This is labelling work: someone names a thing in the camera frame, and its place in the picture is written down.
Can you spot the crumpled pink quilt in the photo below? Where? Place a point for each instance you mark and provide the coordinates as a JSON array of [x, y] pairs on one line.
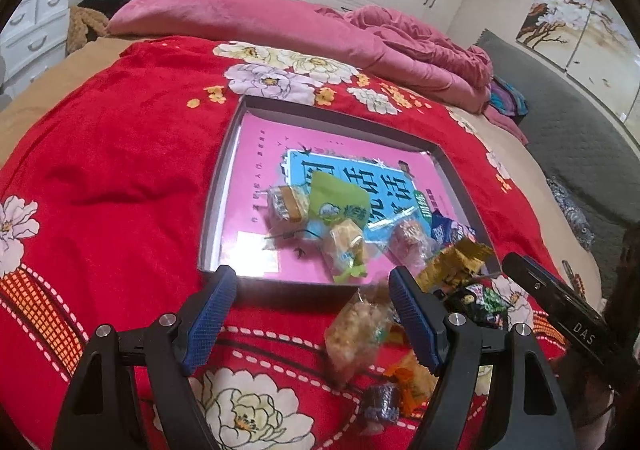
[[425, 54]]

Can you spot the small purple candy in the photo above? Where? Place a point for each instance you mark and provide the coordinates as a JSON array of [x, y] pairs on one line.
[[382, 402]]

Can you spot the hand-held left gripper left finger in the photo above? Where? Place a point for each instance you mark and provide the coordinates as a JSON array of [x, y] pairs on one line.
[[210, 315]]

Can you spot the black and green candy packet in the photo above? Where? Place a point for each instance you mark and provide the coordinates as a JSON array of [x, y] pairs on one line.
[[475, 302]]

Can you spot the yellow cartoon snack packet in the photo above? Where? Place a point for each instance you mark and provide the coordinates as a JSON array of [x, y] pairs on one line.
[[450, 272]]

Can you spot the clear brown cake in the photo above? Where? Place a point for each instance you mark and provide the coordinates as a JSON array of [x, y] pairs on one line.
[[285, 202]]

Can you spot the black white patterned cloth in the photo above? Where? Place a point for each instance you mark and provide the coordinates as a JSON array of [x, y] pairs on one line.
[[570, 210]]

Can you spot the clear puffed rice snack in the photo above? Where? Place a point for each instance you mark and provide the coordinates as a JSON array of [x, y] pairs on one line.
[[407, 235]]

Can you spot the white drawer cabinet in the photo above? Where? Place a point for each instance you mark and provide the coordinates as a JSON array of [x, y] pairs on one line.
[[35, 29]]

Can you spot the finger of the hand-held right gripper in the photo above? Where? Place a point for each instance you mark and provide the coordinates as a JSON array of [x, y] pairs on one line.
[[525, 275]]

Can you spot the blue cookie packet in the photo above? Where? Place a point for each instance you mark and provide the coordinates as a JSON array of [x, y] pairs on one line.
[[447, 230]]

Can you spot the red floral blanket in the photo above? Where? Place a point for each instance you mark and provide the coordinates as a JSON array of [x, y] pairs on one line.
[[125, 154]]

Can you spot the clear green label cracker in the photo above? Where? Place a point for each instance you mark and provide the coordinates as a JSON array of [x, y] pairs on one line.
[[357, 335]]

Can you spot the person's right forearm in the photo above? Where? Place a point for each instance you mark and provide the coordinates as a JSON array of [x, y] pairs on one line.
[[620, 410]]

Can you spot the yellow pastry green wrapper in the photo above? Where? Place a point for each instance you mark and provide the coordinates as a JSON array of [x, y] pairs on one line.
[[345, 242]]

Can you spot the colourful striped cloth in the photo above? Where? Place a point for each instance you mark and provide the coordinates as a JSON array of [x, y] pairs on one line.
[[505, 99]]

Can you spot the floral wall painting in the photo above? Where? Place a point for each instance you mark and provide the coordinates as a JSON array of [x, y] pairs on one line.
[[575, 24]]

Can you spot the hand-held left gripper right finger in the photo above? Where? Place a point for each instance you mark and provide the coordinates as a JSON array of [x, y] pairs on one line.
[[415, 320]]

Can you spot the pink and blue book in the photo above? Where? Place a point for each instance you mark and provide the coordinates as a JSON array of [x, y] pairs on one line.
[[260, 154]]

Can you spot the green snack packet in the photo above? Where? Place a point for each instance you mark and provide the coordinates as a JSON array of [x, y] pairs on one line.
[[340, 200]]

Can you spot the long pink pillow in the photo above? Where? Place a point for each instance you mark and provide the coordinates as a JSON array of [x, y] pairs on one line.
[[225, 14]]

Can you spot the orange cracker packet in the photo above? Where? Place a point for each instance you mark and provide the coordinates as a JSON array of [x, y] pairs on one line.
[[407, 380]]

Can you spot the grey cardboard box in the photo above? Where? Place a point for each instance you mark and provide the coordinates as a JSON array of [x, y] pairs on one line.
[[220, 190]]

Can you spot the tan knitted blanket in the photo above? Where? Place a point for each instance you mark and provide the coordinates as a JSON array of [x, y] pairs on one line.
[[85, 27]]

